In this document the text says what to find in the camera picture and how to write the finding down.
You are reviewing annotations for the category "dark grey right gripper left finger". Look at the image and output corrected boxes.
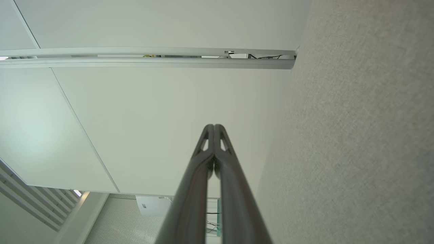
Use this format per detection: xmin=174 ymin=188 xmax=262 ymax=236
xmin=154 ymin=124 xmax=215 ymax=244

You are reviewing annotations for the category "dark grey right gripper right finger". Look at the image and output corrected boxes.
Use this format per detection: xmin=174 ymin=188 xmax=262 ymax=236
xmin=214 ymin=124 xmax=273 ymax=244

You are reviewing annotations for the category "white ceiling unit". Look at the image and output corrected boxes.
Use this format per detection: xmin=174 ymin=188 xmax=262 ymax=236
xmin=136 ymin=195 xmax=174 ymax=217

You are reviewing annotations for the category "white slatted ceiling panel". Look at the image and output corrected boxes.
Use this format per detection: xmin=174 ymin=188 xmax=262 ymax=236
xmin=0 ymin=159 xmax=83 ymax=231

